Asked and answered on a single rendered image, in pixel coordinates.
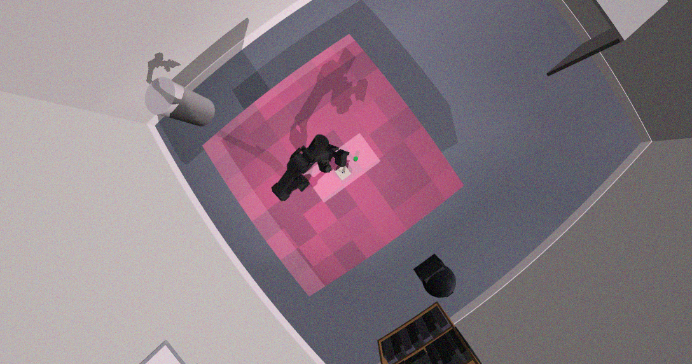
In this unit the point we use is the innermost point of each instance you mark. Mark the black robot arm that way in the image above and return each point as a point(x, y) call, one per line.
point(299, 164)

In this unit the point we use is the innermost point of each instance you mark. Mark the white block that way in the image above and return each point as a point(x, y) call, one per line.
point(339, 172)

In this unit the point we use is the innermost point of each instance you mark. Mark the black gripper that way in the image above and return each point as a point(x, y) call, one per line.
point(340, 156)

